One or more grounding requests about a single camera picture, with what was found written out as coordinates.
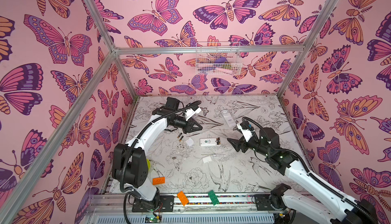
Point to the white wire basket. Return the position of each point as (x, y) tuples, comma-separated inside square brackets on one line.
[(219, 59)]

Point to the small circuit board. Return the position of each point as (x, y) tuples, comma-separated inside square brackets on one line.
[(152, 219)]

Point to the green brick on rail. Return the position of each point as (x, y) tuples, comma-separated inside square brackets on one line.
[(213, 197)]

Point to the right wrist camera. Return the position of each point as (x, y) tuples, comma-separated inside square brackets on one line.
[(247, 130)]

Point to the orange brick on table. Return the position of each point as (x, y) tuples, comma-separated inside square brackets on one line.
[(158, 181)]

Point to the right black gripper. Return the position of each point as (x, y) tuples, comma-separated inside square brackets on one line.
[(244, 144)]

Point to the aluminium cage frame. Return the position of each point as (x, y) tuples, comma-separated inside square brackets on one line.
[(176, 161)]

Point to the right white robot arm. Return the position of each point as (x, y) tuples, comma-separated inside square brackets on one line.
[(328, 204)]

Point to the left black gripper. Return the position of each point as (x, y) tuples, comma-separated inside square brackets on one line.
[(188, 126)]

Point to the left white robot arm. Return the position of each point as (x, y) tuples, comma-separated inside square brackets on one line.
[(130, 165)]

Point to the orange brick on rail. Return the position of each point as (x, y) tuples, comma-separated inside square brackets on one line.
[(182, 198)]

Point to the white battery cover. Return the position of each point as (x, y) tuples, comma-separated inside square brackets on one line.
[(190, 142), (206, 159)]

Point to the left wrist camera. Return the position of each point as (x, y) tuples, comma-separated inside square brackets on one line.
[(189, 113)]

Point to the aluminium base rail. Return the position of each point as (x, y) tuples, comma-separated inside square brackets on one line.
[(234, 208)]

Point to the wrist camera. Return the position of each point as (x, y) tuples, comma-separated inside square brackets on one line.
[(189, 113), (247, 130)]

